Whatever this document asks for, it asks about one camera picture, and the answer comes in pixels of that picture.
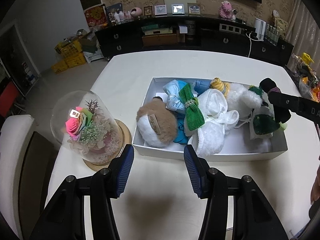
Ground black sock with purple band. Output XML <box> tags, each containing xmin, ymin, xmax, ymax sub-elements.
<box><xmin>260</xmin><ymin>78</ymin><xmax>291</xmax><ymax>124</ymax></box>

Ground white towel with chain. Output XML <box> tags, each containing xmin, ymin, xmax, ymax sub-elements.
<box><xmin>235</xmin><ymin>105</ymin><xmax>274</xmax><ymax>140</ymax></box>

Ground light green fabric bow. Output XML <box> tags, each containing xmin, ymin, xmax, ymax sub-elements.
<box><xmin>279</xmin><ymin>122</ymin><xmax>287</xmax><ymax>131</ymax></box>

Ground brown white plush ball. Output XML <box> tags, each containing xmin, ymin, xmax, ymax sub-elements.
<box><xmin>136</xmin><ymin>96</ymin><xmax>178</xmax><ymax>148</ymax></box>

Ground dark green ribbed bow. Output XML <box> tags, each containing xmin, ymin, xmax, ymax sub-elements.
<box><xmin>179</xmin><ymin>83</ymin><xmax>205</xmax><ymax>131</ymax></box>

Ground white fluffy towel bundle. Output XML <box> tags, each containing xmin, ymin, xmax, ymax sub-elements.
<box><xmin>184</xmin><ymin>88</ymin><xmax>239</xmax><ymax>158</ymax></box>

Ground light blue fabric bow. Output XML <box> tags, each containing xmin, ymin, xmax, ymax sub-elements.
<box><xmin>163</xmin><ymin>80</ymin><xmax>187</xmax><ymax>115</ymax></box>

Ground green white yellow pompom sock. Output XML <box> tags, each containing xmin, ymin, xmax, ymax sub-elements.
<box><xmin>248</xmin><ymin>86</ymin><xmax>280</xmax><ymax>140</ymax></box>

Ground turquoise braided scrunchie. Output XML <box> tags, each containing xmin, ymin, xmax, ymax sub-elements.
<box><xmin>173</xmin><ymin>113</ymin><xmax>189</xmax><ymax>145</ymax></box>

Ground person's right hand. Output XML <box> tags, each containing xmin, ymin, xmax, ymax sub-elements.
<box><xmin>310</xmin><ymin>166</ymin><xmax>320</xmax><ymax>205</ymax></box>

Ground glass bowl with snacks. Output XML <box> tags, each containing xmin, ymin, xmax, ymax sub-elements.
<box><xmin>299</xmin><ymin>77</ymin><xmax>319</xmax><ymax>103</ymax></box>

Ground white cardboard box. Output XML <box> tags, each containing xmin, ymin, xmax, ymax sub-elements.
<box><xmin>143</xmin><ymin>77</ymin><xmax>287</xmax><ymax>161</ymax></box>

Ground glass dome with flowers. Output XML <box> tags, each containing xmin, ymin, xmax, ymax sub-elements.
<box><xmin>50</xmin><ymin>90</ymin><xmax>132</xmax><ymax>171</ymax></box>

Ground white appliance on cabinet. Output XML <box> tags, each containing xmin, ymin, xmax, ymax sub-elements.
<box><xmin>254</xmin><ymin>18</ymin><xmax>267</xmax><ymax>41</ymax></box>

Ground pink plush toy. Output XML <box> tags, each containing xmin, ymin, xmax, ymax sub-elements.
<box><xmin>219</xmin><ymin>0</ymin><xmax>237</xmax><ymax>20</ymax></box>

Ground white chair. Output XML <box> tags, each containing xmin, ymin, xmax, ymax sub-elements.
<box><xmin>0</xmin><ymin>115</ymin><xmax>36</xmax><ymax>239</ymax></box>

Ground black tv cabinet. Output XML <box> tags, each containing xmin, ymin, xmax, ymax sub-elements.
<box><xmin>95</xmin><ymin>15</ymin><xmax>293</xmax><ymax>67</ymax></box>

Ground yellow plastic crates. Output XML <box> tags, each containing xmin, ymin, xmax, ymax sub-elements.
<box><xmin>51</xmin><ymin>39</ymin><xmax>87</xmax><ymax>74</ymax></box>

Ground white power cable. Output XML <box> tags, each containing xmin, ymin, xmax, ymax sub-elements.
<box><xmin>245</xmin><ymin>31</ymin><xmax>253</xmax><ymax>59</ymax></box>

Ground picture frame with blue photo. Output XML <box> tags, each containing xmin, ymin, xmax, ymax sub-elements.
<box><xmin>171</xmin><ymin>4</ymin><xmax>185</xmax><ymax>15</ymax></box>

